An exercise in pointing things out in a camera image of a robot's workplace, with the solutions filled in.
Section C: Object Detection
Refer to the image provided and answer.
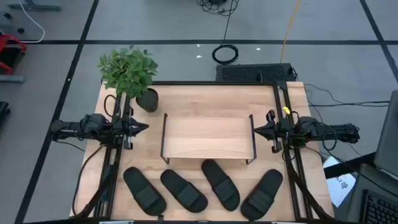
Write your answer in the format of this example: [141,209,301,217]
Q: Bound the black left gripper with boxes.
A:
[122,106,150,151]

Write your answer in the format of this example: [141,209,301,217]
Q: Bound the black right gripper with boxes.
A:
[254,109,284,154]

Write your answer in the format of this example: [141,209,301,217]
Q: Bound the wooden shelf with black legs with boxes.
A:
[160,113,257,165]

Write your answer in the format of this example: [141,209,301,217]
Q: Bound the black rubber slide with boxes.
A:
[240,169,284,221]
[160,169,209,214]
[201,159,241,212]
[123,166,167,217]

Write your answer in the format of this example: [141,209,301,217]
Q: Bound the green plant in black pot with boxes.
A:
[96,45,160,113]

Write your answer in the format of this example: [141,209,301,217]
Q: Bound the black computer case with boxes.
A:
[215,63,297,83]

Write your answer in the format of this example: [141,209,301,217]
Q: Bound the black desk bar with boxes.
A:
[323,151,377,180]

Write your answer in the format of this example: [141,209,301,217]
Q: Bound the white paper sheet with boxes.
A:
[322,155,357,208]

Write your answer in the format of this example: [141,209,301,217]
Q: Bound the grey desk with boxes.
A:
[346,163,398,224]

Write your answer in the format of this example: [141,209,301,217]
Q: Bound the grey monitor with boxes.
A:
[373,89,398,181]

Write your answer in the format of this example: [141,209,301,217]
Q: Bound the grey desk foot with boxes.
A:
[0,74,25,84]
[7,0,62,12]

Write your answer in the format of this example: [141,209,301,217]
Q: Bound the black keyboard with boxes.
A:
[359,189,398,224]

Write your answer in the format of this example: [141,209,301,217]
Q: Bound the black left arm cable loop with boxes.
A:
[103,94,123,119]

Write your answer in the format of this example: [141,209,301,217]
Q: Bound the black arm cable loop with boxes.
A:
[322,129,339,152]
[103,94,123,119]

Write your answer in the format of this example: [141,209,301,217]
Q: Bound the black right arm cable loop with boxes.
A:
[322,129,339,152]

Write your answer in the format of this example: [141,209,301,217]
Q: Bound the black metal rig frame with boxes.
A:
[70,80,335,223]

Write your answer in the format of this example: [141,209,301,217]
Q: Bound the long black cable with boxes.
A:
[72,144,106,218]

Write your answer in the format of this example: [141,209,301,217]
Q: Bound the coiled black cable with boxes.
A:
[211,0,239,66]

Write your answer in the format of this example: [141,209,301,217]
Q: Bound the yellow cable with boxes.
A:
[279,0,302,63]

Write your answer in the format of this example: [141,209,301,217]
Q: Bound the black floor cable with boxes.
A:
[304,83,391,108]

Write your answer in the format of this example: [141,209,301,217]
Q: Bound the tangled black cables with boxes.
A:
[196,0,240,17]

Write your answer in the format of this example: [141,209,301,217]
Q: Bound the white cable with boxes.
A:
[17,0,46,44]

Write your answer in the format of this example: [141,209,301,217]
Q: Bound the red chair frame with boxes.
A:
[0,33,28,75]

